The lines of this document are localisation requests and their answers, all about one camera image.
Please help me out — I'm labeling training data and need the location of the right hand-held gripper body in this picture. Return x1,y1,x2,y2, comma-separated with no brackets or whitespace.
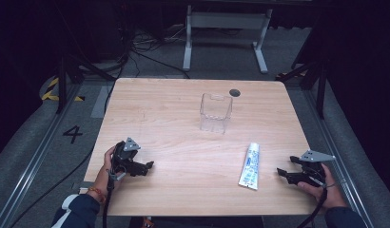
297,149,337,188

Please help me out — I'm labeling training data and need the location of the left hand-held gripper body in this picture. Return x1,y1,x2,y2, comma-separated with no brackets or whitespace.
111,137,147,176

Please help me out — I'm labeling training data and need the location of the person's left hand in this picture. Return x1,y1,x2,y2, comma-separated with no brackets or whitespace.
88,145,122,200

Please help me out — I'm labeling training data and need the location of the person's right hand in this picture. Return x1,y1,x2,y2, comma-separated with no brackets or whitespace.
297,162,347,211

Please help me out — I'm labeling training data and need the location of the white toothpaste tube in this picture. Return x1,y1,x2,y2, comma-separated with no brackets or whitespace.
237,142,261,191

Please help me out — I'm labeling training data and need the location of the clear plastic container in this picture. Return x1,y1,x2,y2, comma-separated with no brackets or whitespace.
199,91,234,135

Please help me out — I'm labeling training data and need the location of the black tripod stand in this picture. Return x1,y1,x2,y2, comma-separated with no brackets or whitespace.
54,51,117,116
274,47,331,121

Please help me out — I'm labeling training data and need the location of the right hand-held gripper cable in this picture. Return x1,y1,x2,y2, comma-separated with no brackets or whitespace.
297,181,339,228

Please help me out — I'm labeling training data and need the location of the hand-held gripper cable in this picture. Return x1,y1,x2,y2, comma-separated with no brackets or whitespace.
102,169,126,228
297,181,339,228

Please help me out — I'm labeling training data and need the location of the aluminium floor rail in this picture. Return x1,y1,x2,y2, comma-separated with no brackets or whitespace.
0,83,85,228
302,88,377,228

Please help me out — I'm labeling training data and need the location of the orange bracelet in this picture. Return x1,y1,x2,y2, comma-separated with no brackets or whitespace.
88,186,107,204

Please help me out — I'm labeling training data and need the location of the left hand-held gripper cable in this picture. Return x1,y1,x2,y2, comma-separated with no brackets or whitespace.
102,169,126,228

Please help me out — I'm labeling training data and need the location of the black floor cable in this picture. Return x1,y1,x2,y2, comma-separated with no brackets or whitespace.
8,143,96,228

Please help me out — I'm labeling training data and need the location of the bundle of floor cables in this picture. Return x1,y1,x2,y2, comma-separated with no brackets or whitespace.
102,18,192,113

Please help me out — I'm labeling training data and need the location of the white metal desk frame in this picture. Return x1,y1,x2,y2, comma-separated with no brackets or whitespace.
182,4,274,75

